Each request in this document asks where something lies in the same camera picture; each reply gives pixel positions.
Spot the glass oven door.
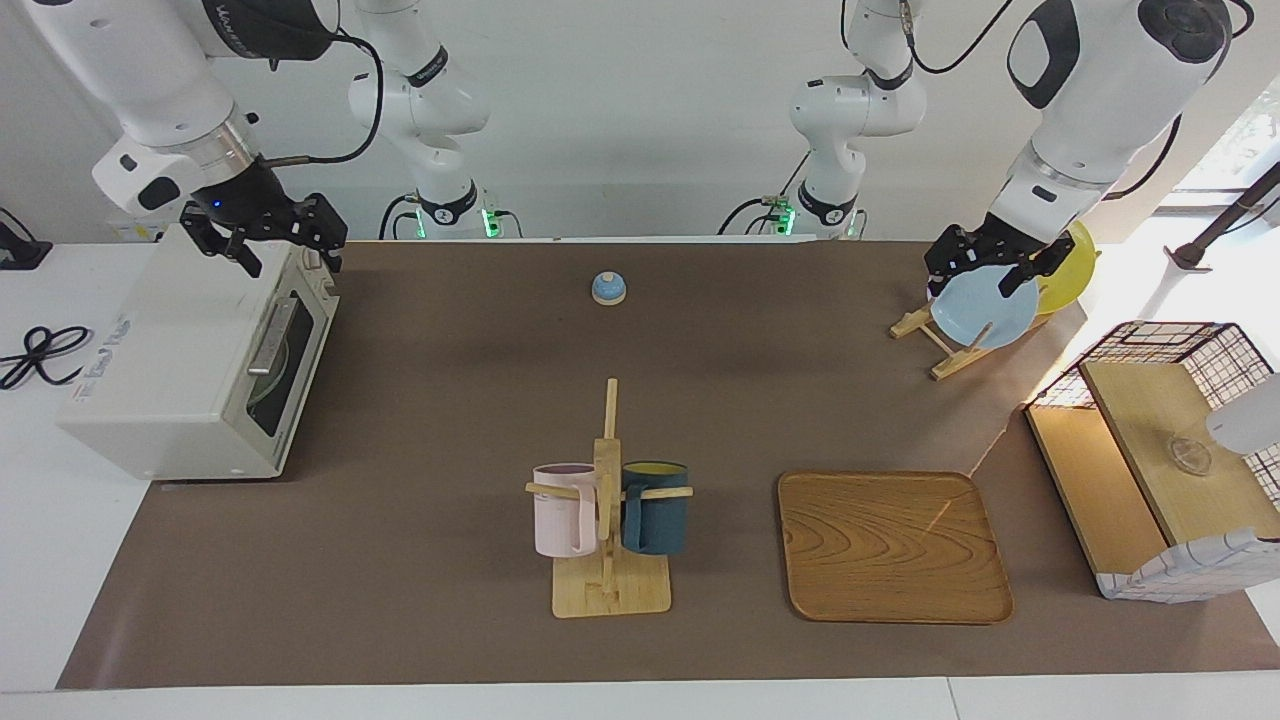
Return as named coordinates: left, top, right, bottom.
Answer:
left=225, top=245, right=341, bottom=479

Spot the white toaster oven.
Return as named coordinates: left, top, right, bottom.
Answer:
left=57, top=223, right=341, bottom=481

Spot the light blue plate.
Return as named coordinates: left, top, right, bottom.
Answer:
left=930, top=264, right=1041, bottom=351

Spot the yellow plate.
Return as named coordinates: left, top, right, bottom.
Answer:
left=1035, top=220, right=1098, bottom=316

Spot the wooden plate rack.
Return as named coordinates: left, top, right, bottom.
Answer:
left=890, top=290, right=1051, bottom=381

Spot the black stand pole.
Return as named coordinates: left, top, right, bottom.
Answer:
left=1165, top=160, right=1280, bottom=271

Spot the wooden shelf board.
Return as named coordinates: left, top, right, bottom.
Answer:
left=1025, top=405, right=1171, bottom=577

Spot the wooden tray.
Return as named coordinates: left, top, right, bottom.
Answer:
left=777, top=470, right=1014, bottom=626

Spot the white cylindrical object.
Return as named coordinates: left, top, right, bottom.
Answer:
left=1205, top=373, right=1280, bottom=456

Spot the bright window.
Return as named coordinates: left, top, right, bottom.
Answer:
left=1160, top=75, right=1280, bottom=216

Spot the brown table mat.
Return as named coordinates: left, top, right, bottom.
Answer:
left=57, top=240, right=1280, bottom=691

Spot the pink mug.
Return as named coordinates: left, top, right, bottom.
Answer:
left=532, top=462, right=601, bottom=559

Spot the dark blue mug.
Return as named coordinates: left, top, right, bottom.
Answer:
left=620, top=460, right=691, bottom=557

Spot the wooden mug tree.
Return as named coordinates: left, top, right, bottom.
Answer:
left=525, top=377, right=694, bottom=618

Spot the black base cable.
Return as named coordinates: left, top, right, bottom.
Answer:
left=378, top=193, right=421, bottom=241
left=718, top=150, right=813, bottom=236

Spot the black wire basket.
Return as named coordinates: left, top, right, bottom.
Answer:
left=1028, top=320, right=1280, bottom=411

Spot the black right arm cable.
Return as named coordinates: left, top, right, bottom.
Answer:
left=265, top=28, right=386, bottom=166

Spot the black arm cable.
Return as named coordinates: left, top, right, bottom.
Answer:
left=265, top=28, right=386, bottom=166
left=840, top=0, right=1256, bottom=201

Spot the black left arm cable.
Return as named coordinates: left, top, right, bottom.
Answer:
left=840, top=0, right=1256, bottom=201

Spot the wire basket wooden shelf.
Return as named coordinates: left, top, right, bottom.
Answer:
left=1080, top=360, right=1280, bottom=547

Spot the black clamp mount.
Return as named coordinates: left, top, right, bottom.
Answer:
left=0, top=207, right=53, bottom=271

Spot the black coiled cable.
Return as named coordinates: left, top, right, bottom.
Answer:
left=0, top=325, right=93, bottom=391

